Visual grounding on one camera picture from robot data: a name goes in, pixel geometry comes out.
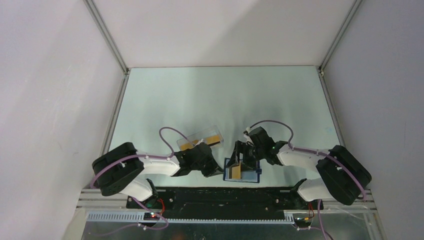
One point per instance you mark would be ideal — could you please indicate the electronics board with leds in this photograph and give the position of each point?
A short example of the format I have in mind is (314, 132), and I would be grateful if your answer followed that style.
(150, 216)
(303, 223)

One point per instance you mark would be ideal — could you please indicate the left electronics board with leds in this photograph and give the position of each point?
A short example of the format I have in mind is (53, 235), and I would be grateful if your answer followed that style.
(150, 216)

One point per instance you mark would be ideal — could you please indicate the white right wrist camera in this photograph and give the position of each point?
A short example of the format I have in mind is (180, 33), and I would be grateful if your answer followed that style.
(247, 132)

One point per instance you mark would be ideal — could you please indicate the gold card with black stripe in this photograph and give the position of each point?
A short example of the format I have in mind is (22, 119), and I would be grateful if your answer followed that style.
(235, 172)

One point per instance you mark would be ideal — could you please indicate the right electronics board with leds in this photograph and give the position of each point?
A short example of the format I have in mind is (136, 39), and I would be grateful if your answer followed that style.
(303, 223)

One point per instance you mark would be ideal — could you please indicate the grey slotted cable duct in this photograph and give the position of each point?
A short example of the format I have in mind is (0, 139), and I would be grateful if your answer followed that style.
(137, 217)

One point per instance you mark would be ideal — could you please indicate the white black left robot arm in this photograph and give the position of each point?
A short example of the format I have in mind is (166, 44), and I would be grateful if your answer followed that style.
(120, 170)

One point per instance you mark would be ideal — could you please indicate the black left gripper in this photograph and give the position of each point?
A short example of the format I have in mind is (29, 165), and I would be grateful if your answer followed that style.
(214, 168)

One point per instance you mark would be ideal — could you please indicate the clear plastic tray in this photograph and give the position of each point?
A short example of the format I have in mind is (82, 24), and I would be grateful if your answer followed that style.
(201, 135)

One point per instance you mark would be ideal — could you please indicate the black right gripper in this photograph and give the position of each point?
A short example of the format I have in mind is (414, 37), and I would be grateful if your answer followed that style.
(234, 159)

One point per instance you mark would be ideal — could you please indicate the blue leather card holder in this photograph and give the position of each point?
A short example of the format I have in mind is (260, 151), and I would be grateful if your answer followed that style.
(246, 176)

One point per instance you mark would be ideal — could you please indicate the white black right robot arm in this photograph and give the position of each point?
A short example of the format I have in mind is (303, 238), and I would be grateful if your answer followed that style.
(341, 176)

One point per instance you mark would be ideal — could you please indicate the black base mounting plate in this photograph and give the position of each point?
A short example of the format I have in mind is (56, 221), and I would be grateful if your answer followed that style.
(230, 203)

